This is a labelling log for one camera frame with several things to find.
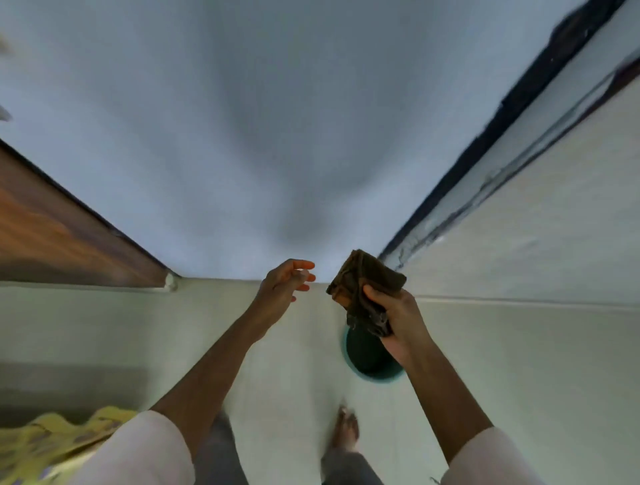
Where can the person's left hand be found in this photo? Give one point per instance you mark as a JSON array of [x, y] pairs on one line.
[[276, 291]]

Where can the person's right hand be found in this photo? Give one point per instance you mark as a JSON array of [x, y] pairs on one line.
[[400, 320]]

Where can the person's right thumb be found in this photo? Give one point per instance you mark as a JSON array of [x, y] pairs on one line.
[[375, 296]]

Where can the person's left fingers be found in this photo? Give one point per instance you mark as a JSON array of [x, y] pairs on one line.
[[302, 277]]

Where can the brown cloth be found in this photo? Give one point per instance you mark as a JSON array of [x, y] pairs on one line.
[[362, 292]]

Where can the person's right forearm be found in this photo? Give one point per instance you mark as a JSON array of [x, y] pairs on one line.
[[445, 394]]

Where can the person's left forearm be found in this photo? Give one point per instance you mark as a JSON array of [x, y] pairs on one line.
[[210, 369]]

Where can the green round bucket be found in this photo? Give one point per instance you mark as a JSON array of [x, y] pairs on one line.
[[372, 362]]

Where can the person's right foot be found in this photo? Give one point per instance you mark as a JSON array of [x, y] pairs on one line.
[[346, 429]]

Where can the person's grey trousers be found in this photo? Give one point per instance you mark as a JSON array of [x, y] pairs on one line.
[[280, 459]]

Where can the person's white sleeves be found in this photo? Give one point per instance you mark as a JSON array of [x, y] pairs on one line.
[[140, 452]]

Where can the brown wooden door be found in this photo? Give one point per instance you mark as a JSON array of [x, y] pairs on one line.
[[65, 235]]

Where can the yellow patterned cloth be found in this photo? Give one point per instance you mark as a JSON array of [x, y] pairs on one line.
[[55, 439]]

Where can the dark window frame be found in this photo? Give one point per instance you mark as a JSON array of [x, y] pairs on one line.
[[505, 125]]

